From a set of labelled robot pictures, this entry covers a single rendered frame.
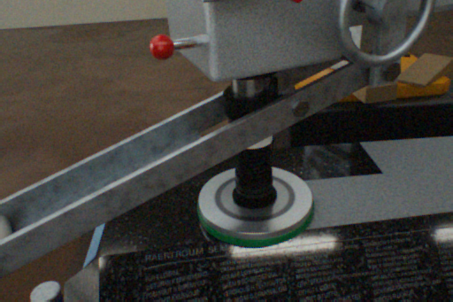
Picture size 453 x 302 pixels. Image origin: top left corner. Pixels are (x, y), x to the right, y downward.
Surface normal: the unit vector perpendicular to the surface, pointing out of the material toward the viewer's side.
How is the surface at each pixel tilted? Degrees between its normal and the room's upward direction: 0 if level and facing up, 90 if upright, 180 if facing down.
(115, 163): 90
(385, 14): 90
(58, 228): 90
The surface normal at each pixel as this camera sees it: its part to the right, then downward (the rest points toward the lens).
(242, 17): 0.36, 0.41
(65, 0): 0.05, 0.47
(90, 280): -0.66, -0.16
